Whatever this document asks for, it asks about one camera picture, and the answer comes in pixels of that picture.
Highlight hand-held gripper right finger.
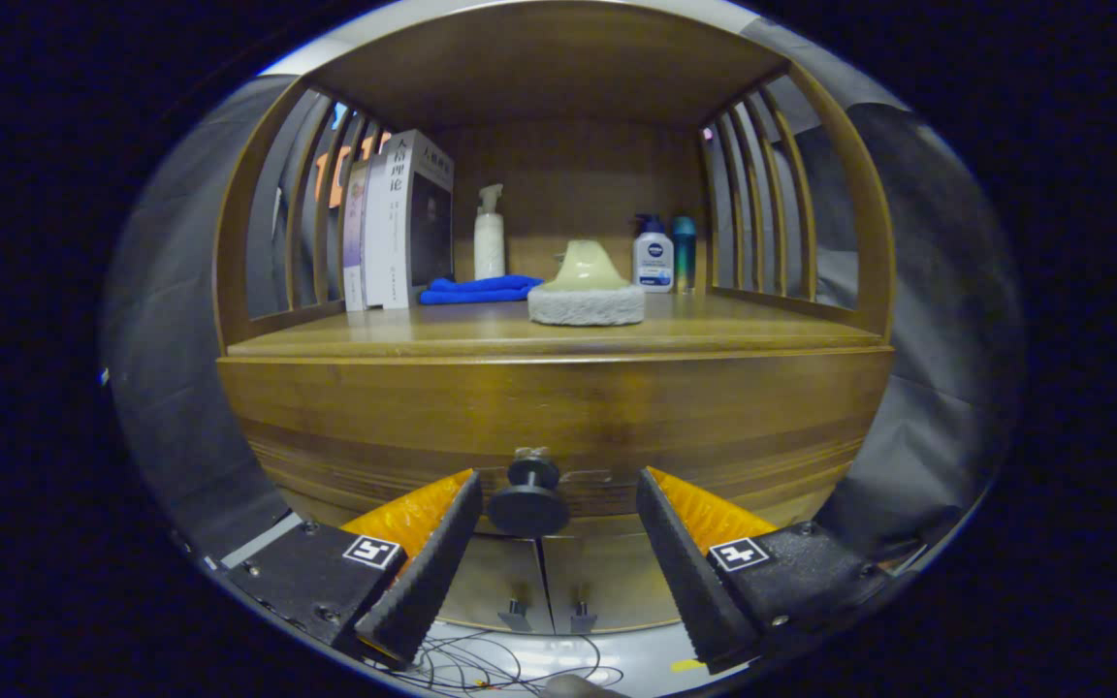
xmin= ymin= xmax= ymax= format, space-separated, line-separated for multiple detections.
xmin=635 ymin=467 xmax=915 ymax=676

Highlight teal bottle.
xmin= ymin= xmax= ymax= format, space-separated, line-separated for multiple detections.
xmin=672 ymin=215 xmax=698 ymax=295

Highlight black floor cables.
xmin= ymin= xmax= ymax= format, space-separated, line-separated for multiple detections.
xmin=394 ymin=630 xmax=627 ymax=694

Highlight thin white book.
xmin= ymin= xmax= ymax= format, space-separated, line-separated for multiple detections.
xmin=363 ymin=153 xmax=390 ymax=311

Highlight brown wooden cabinet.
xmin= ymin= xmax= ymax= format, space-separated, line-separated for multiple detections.
xmin=212 ymin=0 xmax=899 ymax=636

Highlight green handled white sponge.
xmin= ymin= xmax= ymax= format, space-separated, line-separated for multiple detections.
xmin=527 ymin=239 xmax=647 ymax=327

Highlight white book dark cover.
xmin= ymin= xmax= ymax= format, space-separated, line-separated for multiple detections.
xmin=382 ymin=129 xmax=455 ymax=310

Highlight blue folded cloth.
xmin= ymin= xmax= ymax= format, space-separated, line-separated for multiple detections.
xmin=419 ymin=274 xmax=545 ymax=306

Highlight black drawer knob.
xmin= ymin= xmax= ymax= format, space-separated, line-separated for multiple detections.
xmin=488 ymin=458 xmax=571 ymax=539

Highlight white lotion bottle blue cap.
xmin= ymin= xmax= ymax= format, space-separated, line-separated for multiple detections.
xmin=632 ymin=214 xmax=675 ymax=294

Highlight wooden drawer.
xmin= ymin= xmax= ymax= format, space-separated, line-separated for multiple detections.
xmin=217 ymin=349 xmax=897 ymax=529

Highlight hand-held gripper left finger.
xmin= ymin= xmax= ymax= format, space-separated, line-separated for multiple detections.
xmin=222 ymin=470 xmax=485 ymax=672

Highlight white pump bottle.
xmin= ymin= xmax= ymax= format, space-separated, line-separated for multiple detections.
xmin=473 ymin=184 xmax=507 ymax=281

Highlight purple spine book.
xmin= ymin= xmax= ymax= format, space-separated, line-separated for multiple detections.
xmin=342 ymin=160 xmax=370 ymax=312

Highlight wooden countertop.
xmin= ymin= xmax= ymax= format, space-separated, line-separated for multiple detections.
xmin=227 ymin=291 xmax=884 ymax=365

